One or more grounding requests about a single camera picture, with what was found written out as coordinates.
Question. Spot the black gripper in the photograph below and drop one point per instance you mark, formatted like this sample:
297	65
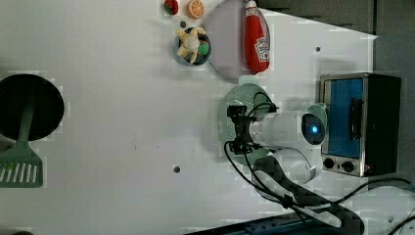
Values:
242	143

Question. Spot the mint green plastic strainer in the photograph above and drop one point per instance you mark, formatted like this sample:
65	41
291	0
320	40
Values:
247	93

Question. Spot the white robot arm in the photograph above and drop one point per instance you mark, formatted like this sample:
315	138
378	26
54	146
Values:
283	154

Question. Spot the small mint green cup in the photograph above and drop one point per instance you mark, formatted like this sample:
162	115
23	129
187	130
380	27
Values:
319	110

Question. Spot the red ketchup bottle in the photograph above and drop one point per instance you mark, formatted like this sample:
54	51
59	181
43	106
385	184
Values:
256	47

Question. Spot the green toy in bowl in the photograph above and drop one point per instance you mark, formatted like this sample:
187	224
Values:
203	48

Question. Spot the blue bowl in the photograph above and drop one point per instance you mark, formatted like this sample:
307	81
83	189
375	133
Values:
200	58

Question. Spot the grey round plate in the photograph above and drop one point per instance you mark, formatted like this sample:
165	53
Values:
226	29

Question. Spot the cream plush bunny toy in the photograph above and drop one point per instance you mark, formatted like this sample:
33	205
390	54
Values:
189	43

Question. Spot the silver toaster oven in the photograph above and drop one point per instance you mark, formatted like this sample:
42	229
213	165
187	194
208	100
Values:
363	123

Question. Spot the orange slice toy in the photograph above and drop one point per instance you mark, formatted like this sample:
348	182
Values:
195	9

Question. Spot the red strawberry toy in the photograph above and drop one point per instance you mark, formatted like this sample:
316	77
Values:
171	7

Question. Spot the green slotted spatula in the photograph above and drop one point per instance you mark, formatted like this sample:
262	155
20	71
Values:
21	167

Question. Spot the black round pan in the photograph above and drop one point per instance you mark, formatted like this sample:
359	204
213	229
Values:
49	106

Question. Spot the blue metal frame rail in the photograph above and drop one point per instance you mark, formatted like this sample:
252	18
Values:
285	224

